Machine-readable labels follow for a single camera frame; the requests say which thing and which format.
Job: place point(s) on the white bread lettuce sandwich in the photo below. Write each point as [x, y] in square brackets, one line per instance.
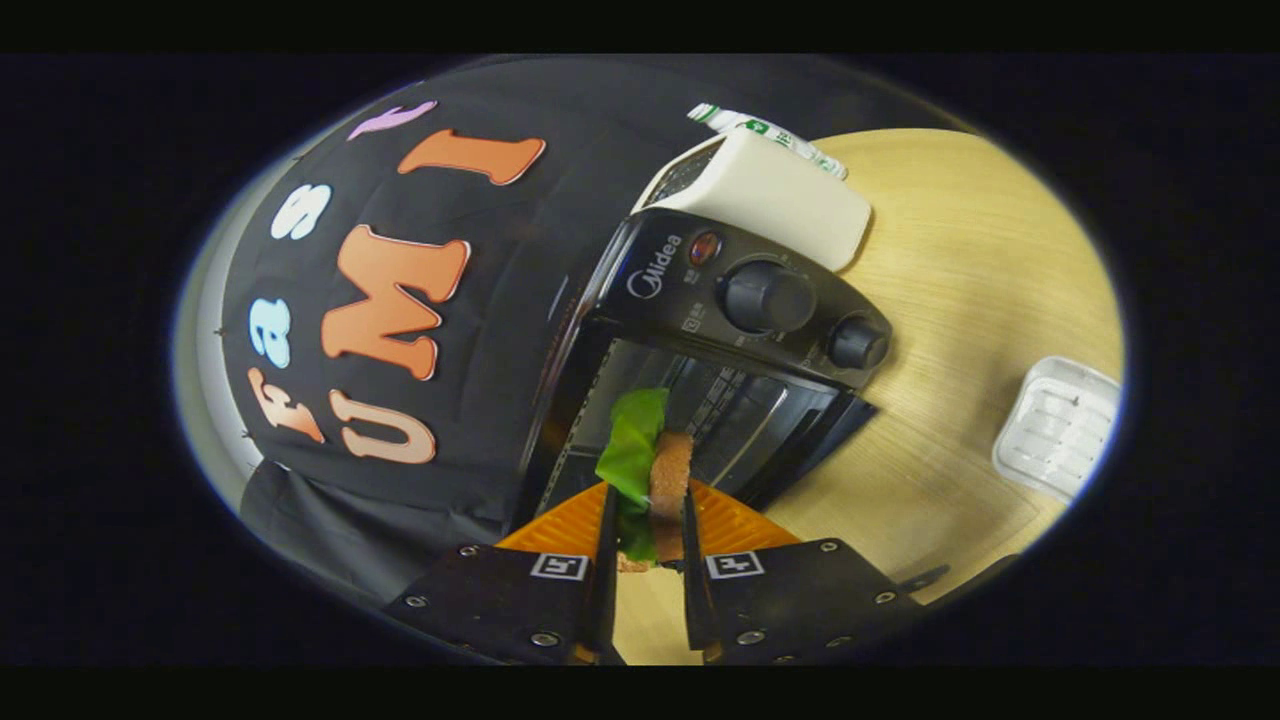
[670, 470]

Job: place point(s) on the black toaster oven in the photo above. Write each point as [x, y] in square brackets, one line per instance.
[660, 300]

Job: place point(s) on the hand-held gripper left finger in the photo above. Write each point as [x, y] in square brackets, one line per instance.
[490, 600]

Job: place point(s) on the white bottle green label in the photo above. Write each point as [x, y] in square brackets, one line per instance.
[780, 135]

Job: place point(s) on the white plastic tray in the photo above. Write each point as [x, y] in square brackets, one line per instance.
[1055, 430]

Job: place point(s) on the cream pop-up toaster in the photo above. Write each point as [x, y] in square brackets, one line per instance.
[770, 195]

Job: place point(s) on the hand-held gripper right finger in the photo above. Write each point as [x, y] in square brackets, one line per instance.
[800, 600]

